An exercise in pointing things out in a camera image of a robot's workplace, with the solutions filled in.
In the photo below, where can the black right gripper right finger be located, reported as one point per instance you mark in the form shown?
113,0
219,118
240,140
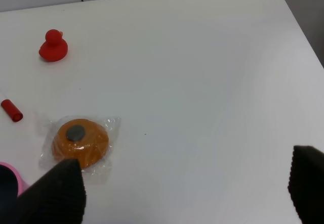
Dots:
306,183

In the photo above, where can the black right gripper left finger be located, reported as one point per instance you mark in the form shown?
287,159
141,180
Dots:
57,197

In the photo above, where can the pink pot with dark interior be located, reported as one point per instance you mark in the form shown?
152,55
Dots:
11,190

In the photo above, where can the orange bun in plastic wrap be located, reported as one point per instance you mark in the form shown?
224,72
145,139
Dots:
86,139

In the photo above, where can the red capped white marker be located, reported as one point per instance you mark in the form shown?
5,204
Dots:
12,111

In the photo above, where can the red rubber duck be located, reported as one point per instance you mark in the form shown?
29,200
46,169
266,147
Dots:
55,48

